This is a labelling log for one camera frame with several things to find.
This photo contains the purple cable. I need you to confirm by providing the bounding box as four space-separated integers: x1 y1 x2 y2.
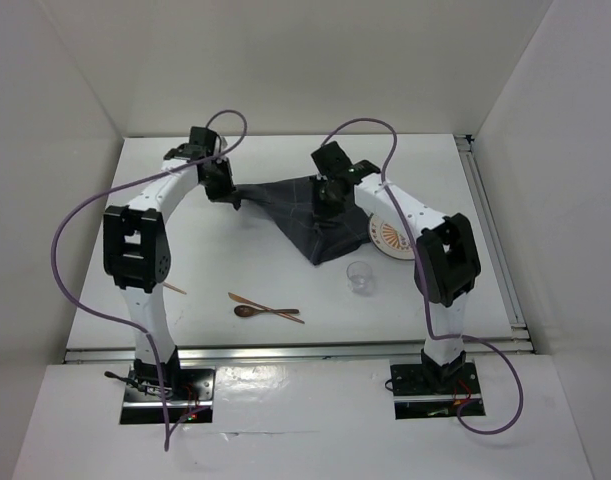
320 117 526 435
51 109 250 451

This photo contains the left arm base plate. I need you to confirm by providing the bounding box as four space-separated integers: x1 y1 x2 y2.
113 368 216 425

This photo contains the patterned glass plate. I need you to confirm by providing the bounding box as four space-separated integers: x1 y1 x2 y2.
368 214 415 261

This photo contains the dark grey checked cloth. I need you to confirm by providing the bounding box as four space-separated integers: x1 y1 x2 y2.
237 177 370 266

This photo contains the aluminium rail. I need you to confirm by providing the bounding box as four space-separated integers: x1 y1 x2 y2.
62 339 536 365
454 134 532 343

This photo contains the front aluminium rail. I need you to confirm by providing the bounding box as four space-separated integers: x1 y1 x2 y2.
62 339 536 365

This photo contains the clear plastic cup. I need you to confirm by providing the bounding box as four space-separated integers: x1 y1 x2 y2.
346 261 375 296

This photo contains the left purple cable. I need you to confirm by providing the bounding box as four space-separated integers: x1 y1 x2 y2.
51 109 250 451

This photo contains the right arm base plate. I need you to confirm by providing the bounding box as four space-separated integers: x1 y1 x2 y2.
384 362 486 420

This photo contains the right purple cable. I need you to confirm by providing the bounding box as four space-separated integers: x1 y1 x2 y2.
320 117 526 435

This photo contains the dark wooden spoon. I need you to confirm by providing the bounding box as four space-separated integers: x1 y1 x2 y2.
234 304 300 318

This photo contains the right aluminium rail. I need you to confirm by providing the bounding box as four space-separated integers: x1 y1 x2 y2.
454 134 532 343

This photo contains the copper knife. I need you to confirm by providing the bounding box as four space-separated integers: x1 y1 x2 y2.
228 292 304 324

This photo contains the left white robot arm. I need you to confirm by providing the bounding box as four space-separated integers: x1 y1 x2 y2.
102 127 241 399

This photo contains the copper fork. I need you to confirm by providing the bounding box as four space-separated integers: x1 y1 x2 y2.
163 282 187 295

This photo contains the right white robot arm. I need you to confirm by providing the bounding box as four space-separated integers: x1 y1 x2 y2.
311 141 481 392

